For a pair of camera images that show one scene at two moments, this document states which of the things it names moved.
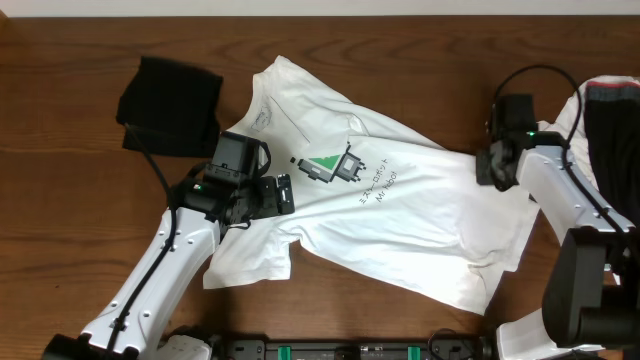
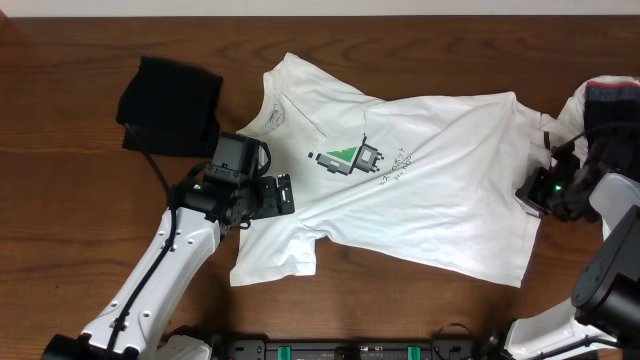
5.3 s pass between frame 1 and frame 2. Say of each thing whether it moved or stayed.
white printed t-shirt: moved
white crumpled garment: stayed
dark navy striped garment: stayed
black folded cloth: stayed
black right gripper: moved
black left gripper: stayed
